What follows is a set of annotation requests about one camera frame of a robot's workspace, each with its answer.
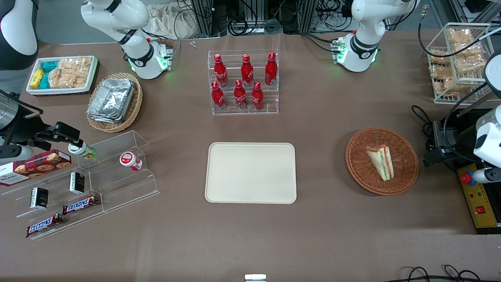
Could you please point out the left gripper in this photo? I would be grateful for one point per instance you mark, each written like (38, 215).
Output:
(461, 140)

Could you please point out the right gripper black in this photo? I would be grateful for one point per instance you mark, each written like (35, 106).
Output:
(23, 130)

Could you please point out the triangular sandwich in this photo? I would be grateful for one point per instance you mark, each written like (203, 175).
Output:
(381, 160)

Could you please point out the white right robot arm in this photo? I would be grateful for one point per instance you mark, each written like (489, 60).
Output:
(141, 58)

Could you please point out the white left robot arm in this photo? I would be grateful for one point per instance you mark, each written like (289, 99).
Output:
(362, 47)

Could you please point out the white rectangular snack tray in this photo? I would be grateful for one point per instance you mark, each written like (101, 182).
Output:
(62, 91)

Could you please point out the light oval wicker basket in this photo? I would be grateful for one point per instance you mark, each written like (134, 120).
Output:
(135, 103)

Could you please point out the brown wicker basket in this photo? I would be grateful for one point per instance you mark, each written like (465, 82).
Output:
(360, 164)

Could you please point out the beige plastic tray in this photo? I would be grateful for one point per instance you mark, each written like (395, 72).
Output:
(250, 172)

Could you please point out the green bottle with white cap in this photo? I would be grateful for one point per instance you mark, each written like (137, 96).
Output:
(81, 150)

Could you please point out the red tartan cookie box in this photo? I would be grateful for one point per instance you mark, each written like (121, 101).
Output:
(39, 164)

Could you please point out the black appliance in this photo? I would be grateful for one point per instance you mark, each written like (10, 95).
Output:
(450, 135)

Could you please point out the red emergency stop button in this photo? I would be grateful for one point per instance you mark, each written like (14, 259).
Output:
(466, 178)

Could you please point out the small black box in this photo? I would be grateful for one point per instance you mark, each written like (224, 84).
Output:
(77, 183)
(39, 197)

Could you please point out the teal snack packet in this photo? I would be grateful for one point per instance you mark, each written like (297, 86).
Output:
(45, 81)
(50, 66)

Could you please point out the clear rice cracker bag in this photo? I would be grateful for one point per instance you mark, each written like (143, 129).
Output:
(81, 67)
(62, 78)

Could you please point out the stack of foil trays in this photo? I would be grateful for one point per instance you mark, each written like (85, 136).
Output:
(111, 100)

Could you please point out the yellow snack packet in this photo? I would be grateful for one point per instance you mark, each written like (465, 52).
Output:
(36, 78)

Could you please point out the yellow control panel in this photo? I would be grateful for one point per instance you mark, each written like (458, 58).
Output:
(483, 207)

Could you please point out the clear fried snack bag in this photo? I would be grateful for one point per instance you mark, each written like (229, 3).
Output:
(440, 71)
(466, 49)
(469, 64)
(460, 36)
(449, 85)
(440, 57)

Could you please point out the snickers bar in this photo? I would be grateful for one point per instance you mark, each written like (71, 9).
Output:
(44, 225)
(80, 205)

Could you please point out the small white bottle red lid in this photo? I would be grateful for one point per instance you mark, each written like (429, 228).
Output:
(131, 160)

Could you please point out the clear acrylic stepped shelf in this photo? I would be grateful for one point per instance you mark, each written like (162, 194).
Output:
(121, 184)

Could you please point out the beige cloth bag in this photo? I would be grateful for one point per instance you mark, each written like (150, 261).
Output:
(164, 21)

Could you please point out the red cola bottle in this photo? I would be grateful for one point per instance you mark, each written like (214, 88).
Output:
(220, 72)
(247, 72)
(257, 97)
(217, 97)
(240, 96)
(271, 70)

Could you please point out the clear acrylic bottle rack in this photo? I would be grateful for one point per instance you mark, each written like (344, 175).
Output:
(270, 102)

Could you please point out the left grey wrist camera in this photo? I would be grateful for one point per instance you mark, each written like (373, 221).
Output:
(488, 175)

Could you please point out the silver metal bracket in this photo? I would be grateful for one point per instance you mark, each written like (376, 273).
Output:
(255, 278)

